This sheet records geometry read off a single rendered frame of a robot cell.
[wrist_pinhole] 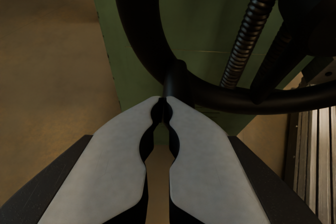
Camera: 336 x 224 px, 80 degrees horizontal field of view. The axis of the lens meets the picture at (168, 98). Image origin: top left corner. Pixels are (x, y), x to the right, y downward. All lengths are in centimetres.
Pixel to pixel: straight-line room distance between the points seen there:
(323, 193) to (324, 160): 11
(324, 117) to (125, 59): 79
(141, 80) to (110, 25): 16
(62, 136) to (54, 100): 20
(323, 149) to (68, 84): 113
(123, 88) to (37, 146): 60
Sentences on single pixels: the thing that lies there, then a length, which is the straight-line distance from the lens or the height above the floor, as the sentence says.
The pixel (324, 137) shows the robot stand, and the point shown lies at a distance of 94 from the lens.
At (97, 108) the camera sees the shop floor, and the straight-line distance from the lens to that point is 104.
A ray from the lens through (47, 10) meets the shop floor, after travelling 164.
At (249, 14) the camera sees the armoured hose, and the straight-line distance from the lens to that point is 24.
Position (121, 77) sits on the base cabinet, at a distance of 50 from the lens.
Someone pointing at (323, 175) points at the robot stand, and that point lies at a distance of 87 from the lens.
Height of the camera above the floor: 88
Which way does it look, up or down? 58 degrees down
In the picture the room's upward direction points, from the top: 9 degrees clockwise
